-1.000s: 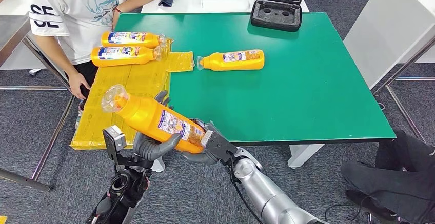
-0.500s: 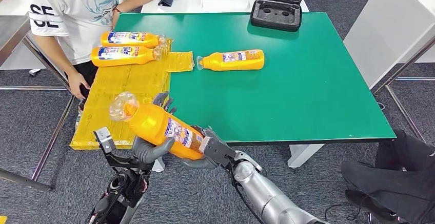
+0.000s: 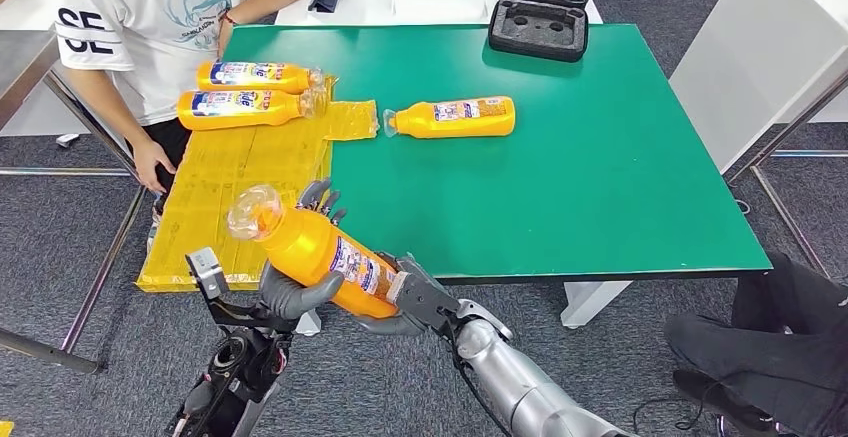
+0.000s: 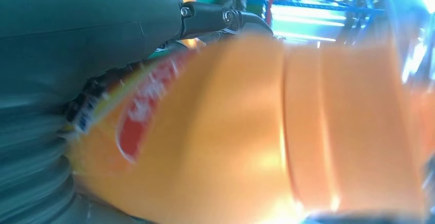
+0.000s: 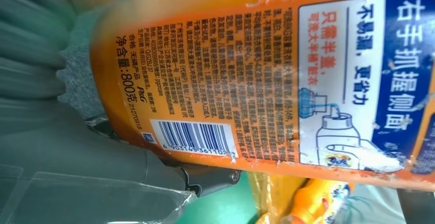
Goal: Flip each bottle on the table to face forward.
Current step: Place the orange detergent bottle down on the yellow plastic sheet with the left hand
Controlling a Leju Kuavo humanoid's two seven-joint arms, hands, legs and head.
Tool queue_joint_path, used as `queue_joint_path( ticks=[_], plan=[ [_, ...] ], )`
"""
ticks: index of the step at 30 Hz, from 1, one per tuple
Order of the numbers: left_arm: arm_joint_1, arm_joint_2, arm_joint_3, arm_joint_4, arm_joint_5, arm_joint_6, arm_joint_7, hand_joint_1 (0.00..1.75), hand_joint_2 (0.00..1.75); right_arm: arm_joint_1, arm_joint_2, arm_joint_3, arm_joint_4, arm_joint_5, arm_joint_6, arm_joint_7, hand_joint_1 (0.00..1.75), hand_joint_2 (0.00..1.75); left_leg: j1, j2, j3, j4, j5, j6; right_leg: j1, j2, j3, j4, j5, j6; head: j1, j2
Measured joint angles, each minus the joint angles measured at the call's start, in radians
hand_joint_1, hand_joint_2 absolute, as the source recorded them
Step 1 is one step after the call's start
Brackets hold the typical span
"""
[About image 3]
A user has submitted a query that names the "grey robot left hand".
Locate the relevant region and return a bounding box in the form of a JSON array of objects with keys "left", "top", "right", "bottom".
[{"left": 258, "top": 178, "right": 349, "bottom": 323}]

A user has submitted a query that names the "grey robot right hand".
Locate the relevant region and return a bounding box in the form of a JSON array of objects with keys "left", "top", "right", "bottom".
[{"left": 351, "top": 251, "right": 458, "bottom": 337}]

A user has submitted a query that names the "orange detergent bottle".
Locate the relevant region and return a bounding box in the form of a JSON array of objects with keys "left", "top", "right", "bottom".
[
  {"left": 176, "top": 88, "right": 318, "bottom": 132},
  {"left": 197, "top": 60, "right": 326, "bottom": 95},
  {"left": 227, "top": 184, "right": 402, "bottom": 321},
  {"left": 382, "top": 96, "right": 517, "bottom": 140}
]

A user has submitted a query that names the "white table leg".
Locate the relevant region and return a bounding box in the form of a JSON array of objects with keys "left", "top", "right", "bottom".
[
  {"left": 294, "top": 308, "right": 323, "bottom": 338},
  {"left": 561, "top": 280, "right": 634, "bottom": 330}
]

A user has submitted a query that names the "yellow taped cardboard mat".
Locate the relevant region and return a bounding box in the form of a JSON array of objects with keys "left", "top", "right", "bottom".
[{"left": 135, "top": 70, "right": 380, "bottom": 293}]

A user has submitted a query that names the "black foam carrying case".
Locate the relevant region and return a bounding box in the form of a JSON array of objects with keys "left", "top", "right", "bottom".
[{"left": 487, "top": 0, "right": 591, "bottom": 64}]

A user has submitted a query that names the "white desk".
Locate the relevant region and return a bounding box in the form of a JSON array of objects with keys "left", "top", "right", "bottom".
[
  {"left": 667, "top": 0, "right": 848, "bottom": 176},
  {"left": 0, "top": 0, "right": 127, "bottom": 164}
]

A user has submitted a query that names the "person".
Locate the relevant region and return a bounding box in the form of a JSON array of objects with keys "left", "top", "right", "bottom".
[
  {"left": 664, "top": 251, "right": 848, "bottom": 437},
  {"left": 49, "top": 0, "right": 309, "bottom": 195}
]

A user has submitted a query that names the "grey metal table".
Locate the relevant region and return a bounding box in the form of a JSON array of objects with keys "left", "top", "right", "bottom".
[{"left": 0, "top": 29, "right": 147, "bottom": 377}]

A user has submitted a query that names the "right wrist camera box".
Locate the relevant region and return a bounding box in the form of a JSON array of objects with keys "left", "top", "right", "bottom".
[{"left": 387, "top": 271, "right": 462, "bottom": 336}]

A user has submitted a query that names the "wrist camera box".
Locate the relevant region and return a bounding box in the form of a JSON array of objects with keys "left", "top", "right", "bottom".
[
  {"left": 387, "top": 271, "right": 462, "bottom": 336},
  {"left": 185, "top": 247, "right": 299, "bottom": 333}
]

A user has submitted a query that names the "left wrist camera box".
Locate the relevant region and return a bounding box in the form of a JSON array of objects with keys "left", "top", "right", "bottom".
[{"left": 185, "top": 247, "right": 299, "bottom": 333}]

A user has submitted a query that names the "black floor cable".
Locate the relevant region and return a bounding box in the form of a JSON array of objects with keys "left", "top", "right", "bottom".
[{"left": 632, "top": 397, "right": 723, "bottom": 437}]

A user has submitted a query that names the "grey metal desk frame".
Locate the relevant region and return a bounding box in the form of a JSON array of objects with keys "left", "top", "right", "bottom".
[{"left": 725, "top": 69, "right": 848, "bottom": 280}]

